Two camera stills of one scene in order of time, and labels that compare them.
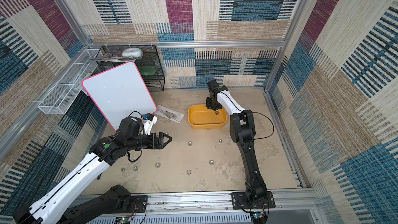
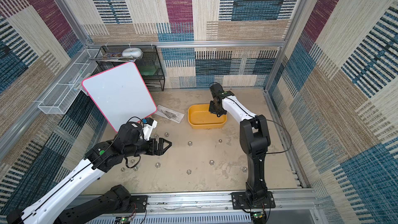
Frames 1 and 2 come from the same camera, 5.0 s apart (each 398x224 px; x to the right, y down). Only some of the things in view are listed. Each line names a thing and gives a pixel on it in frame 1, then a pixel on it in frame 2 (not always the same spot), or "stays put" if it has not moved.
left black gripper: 154,145 to 160,150
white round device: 132,52 stays put
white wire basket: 59,98 stays put
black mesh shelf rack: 145,57 stays put
